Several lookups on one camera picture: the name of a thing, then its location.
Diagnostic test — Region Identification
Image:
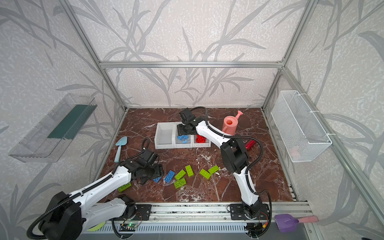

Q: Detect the clear wall shelf green mat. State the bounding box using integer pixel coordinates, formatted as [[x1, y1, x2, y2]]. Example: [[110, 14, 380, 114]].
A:
[[9, 94, 97, 163]]

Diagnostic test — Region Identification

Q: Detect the green toy spade wooden handle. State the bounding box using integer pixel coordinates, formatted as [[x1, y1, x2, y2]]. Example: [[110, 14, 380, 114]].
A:
[[87, 222, 106, 232]]

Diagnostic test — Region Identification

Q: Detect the white wire wall basket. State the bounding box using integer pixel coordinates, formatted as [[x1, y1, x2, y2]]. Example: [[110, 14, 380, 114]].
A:
[[271, 90, 333, 163]]

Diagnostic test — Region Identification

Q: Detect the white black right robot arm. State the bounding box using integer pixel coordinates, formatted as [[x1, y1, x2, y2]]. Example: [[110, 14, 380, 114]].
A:
[[177, 107, 267, 220]]

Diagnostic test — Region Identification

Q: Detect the pink toy watering can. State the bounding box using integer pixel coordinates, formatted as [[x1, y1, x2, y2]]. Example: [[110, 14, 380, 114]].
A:
[[222, 111, 243, 136]]

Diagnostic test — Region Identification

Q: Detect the red lego brick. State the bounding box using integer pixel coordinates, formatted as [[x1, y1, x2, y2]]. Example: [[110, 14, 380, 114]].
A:
[[196, 135, 207, 144]]

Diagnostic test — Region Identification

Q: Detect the green lego brick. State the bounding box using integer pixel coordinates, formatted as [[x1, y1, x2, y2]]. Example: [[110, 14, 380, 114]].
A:
[[174, 178, 187, 189], [200, 169, 211, 180], [175, 170, 186, 181], [186, 165, 194, 177], [209, 165, 220, 175], [118, 183, 132, 193]]

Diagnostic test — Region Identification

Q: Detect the red handled tool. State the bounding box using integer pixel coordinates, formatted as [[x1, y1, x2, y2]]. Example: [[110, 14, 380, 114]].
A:
[[245, 140, 256, 150]]

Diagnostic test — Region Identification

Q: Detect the purple toy shovel pink handle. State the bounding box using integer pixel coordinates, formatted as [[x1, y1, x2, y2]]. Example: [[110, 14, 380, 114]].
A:
[[275, 214, 319, 233]]

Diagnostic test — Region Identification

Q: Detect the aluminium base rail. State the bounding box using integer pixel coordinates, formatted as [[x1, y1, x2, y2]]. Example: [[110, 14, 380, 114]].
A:
[[133, 202, 313, 223]]

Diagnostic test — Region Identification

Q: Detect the blue lego brick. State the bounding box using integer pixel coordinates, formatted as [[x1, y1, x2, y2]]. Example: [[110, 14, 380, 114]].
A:
[[177, 135, 190, 144], [153, 177, 163, 183], [164, 170, 175, 184]]

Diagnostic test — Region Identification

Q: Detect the light blue toy trowel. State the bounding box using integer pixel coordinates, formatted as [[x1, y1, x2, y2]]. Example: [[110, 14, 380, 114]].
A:
[[114, 136, 128, 163]]

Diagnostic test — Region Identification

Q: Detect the white middle sorting bin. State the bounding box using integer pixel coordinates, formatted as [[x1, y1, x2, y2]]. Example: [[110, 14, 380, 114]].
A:
[[172, 122, 193, 149]]

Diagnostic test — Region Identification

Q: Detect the white right sorting bin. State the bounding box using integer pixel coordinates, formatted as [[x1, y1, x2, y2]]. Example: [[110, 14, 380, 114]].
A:
[[191, 135, 211, 148]]

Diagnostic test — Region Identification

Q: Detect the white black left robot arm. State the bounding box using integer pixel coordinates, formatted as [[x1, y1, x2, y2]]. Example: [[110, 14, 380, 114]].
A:
[[27, 137, 164, 240]]

